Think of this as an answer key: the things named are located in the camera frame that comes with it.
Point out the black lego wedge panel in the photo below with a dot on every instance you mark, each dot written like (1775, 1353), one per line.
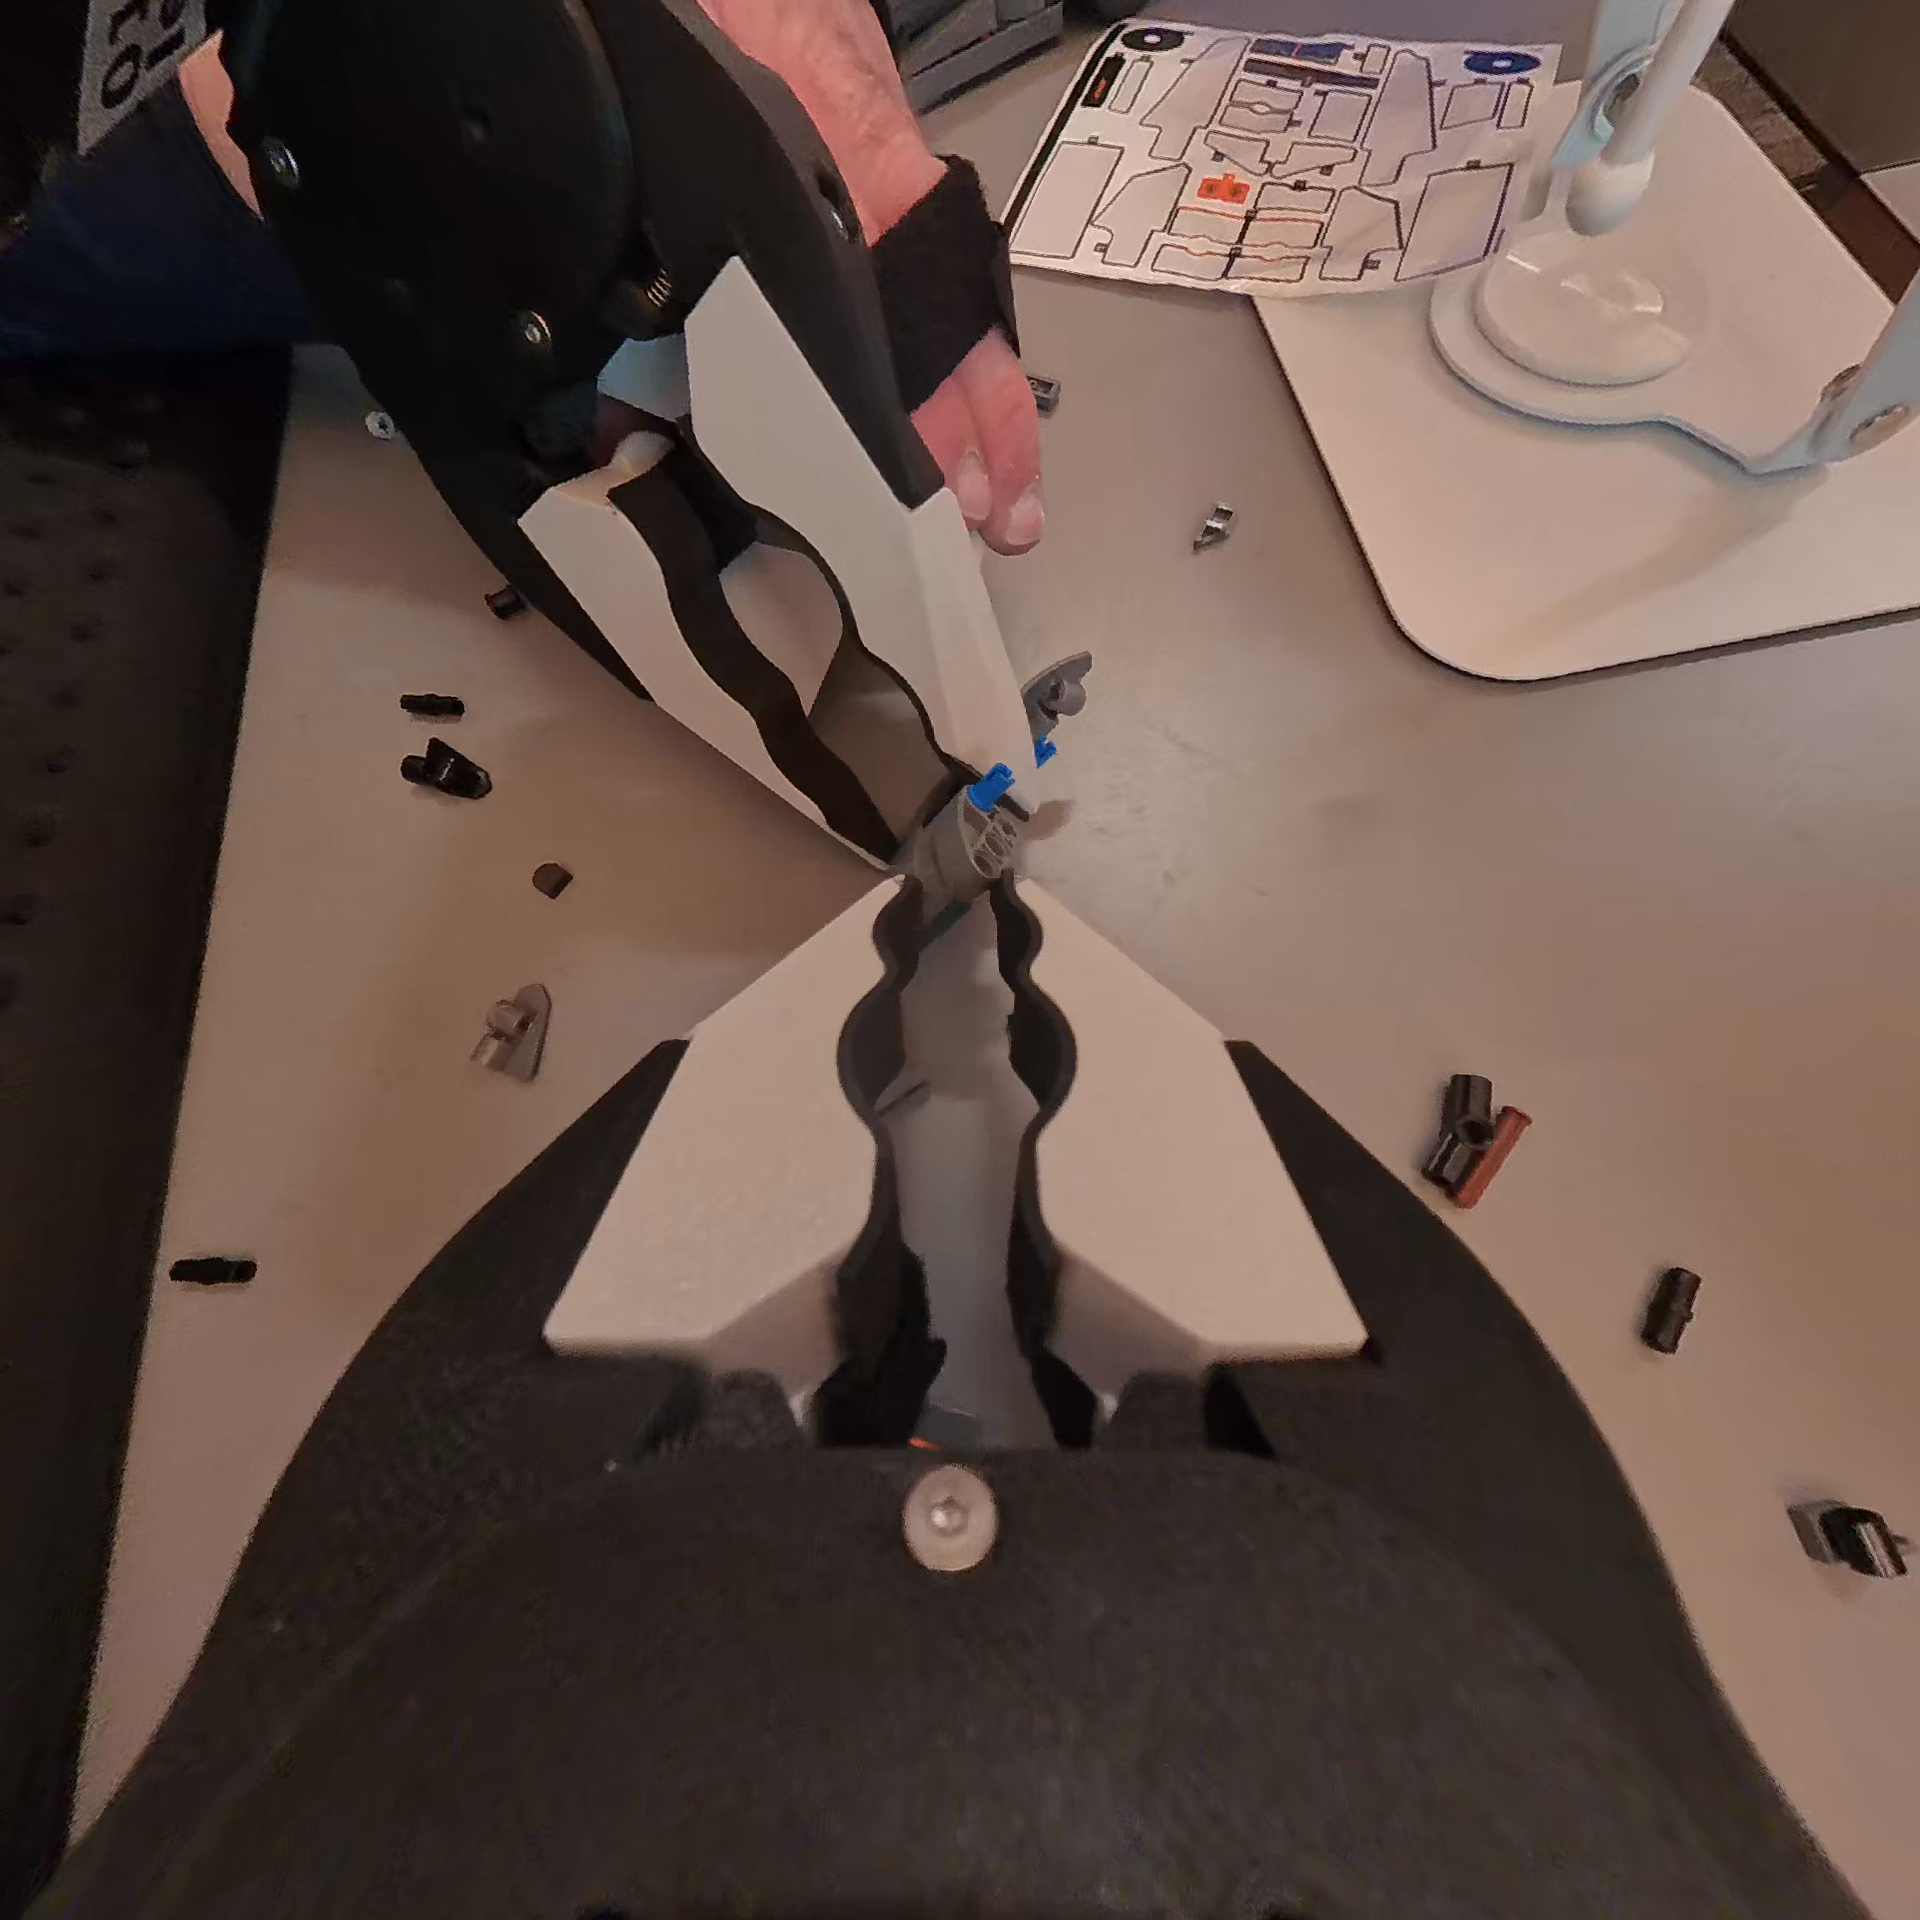
(447, 772)

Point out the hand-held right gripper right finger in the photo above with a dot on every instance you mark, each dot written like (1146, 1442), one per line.
(1201, 1201)

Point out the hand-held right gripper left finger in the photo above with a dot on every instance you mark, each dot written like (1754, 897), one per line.
(704, 1201)

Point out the black lego axle pin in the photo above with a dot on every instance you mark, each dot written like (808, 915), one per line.
(430, 703)
(214, 1273)

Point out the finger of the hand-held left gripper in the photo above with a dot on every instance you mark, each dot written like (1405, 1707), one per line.
(645, 601)
(839, 451)

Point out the person's left hand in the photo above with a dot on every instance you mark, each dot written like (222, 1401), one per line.
(839, 76)

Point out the dark grey stacked parts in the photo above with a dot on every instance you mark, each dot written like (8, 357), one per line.
(974, 44)

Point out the grey and black lego clip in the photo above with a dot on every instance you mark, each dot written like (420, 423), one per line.
(1846, 1540)

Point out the person's blue clothing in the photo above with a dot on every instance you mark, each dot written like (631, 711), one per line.
(149, 255)

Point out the pale blue stand frame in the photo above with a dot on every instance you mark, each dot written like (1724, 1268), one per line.
(1613, 225)

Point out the black connector with brown axle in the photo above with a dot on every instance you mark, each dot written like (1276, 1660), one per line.
(1471, 1142)

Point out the grey small lego bracket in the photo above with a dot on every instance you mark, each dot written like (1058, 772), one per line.
(1212, 522)

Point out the black foam mat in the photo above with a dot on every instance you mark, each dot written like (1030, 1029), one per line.
(120, 902)

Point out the black lego pin connector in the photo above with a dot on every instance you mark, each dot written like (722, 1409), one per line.
(1670, 1310)

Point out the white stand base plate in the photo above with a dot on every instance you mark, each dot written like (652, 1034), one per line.
(1576, 525)

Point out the grey lego assembly blue pins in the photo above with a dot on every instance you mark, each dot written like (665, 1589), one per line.
(961, 857)

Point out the grey triangular lego piece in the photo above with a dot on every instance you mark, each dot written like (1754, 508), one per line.
(513, 1033)

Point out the clear sticker sheet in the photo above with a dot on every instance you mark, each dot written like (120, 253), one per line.
(1290, 166)

